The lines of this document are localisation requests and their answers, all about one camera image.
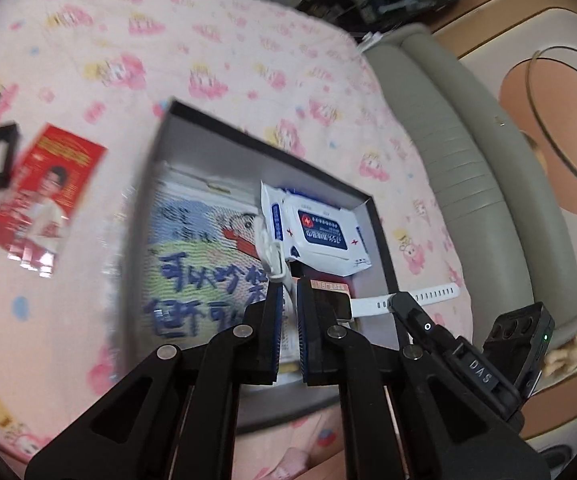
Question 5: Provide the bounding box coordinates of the black Smart Devil box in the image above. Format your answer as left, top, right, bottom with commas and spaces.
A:
296, 278, 353, 330

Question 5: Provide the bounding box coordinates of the white smart watch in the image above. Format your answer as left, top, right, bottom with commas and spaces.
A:
252, 211, 462, 321

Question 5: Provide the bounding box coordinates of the cartoon diamond painting kit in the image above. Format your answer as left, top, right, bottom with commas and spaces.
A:
136, 166, 269, 356

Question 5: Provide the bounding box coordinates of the white wet wipes pack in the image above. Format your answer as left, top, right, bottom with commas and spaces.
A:
260, 183, 372, 278

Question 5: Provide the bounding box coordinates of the black cardboard storage box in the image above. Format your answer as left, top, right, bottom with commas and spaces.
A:
118, 97, 403, 434

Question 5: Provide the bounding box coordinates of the red portrait envelope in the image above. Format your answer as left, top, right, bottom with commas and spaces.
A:
0, 125, 106, 278

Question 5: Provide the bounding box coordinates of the pink cartoon print blanket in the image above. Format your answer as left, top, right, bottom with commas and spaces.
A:
0, 0, 463, 465

